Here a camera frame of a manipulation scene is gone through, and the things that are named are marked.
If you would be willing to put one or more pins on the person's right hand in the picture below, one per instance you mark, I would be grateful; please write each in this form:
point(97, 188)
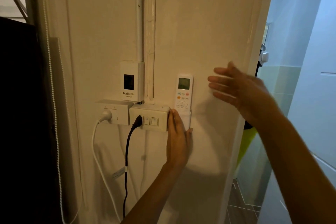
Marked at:
point(246, 92)

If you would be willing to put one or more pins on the person's left hand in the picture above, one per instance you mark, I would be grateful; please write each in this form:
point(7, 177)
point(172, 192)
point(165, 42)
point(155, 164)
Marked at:
point(179, 145)

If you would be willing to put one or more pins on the white remote wall holder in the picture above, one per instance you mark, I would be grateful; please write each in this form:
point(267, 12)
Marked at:
point(187, 121)

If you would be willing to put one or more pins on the white remote control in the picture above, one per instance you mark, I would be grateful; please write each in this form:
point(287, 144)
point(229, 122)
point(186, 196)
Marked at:
point(183, 92)

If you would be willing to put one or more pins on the person's left forearm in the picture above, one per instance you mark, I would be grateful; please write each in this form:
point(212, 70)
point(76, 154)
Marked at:
point(155, 197)

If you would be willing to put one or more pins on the person's right forearm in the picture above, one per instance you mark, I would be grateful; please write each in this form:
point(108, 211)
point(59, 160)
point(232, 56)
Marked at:
point(296, 168)

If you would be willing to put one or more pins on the white door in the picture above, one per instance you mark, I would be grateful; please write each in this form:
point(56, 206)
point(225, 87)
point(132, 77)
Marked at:
point(315, 100)

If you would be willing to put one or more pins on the white breaker box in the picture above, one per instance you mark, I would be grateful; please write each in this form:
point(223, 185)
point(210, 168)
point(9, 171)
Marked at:
point(128, 82)

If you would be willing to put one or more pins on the white conduit pipe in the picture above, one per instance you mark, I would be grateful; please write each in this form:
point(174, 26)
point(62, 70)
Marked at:
point(139, 21)

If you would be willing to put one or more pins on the grey refrigerator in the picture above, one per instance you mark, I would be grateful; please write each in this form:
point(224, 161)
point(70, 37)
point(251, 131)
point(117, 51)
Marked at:
point(23, 126)

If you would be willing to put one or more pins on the white switch socket box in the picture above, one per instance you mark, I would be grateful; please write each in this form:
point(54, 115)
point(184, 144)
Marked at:
point(157, 113)

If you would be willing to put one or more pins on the white wall socket box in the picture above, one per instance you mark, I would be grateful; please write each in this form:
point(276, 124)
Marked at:
point(119, 111)

